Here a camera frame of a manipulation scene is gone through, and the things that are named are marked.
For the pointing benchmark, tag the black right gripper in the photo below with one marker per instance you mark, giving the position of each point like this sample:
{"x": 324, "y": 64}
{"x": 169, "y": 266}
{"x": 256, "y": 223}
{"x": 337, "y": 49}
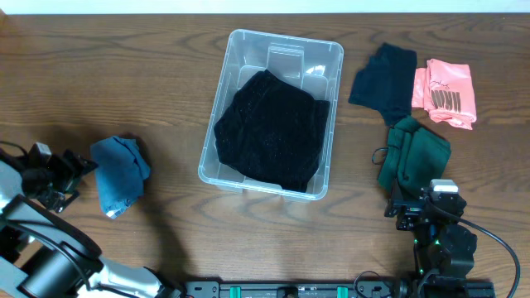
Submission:
{"x": 411, "y": 210}

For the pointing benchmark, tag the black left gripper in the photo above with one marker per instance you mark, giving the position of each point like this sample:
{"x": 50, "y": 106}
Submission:
{"x": 66, "y": 175}

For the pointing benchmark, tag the dark green garment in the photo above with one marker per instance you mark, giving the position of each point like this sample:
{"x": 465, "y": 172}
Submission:
{"x": 414, "y": 157}

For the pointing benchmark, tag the blue cloth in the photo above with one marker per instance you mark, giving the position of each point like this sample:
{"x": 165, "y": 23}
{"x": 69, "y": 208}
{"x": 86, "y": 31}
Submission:
{"x": 120, "y": 175}

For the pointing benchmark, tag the black knit garment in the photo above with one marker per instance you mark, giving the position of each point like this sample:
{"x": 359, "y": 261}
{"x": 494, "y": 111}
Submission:
{"x": 273, "y": 132}

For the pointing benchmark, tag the clear plastic storage bin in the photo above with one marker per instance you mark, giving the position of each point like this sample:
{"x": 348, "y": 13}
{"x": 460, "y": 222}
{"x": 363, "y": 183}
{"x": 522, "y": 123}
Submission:
{"x": 311, "y": 65}

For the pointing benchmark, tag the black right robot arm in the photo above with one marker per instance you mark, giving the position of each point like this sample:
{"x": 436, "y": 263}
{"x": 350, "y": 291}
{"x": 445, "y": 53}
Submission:
{"x": 441, "y": 245}

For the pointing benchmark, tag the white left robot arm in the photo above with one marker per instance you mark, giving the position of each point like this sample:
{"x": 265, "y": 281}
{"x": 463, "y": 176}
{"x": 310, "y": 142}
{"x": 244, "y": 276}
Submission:
{"x": 44, "y": 256}

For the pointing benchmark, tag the pink folded shirt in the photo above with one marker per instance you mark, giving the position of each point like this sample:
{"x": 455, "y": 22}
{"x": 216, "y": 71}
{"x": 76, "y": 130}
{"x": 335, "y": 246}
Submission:
{"x": 446, "y": 92}

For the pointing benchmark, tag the dark navy folded garment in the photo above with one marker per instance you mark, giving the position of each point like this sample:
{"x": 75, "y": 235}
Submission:
{"x": 386, "y": 83}

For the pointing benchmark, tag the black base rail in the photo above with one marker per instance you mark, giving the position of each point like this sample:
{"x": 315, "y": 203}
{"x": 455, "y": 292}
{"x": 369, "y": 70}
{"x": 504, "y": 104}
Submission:
{"x": 362, "y": 287}

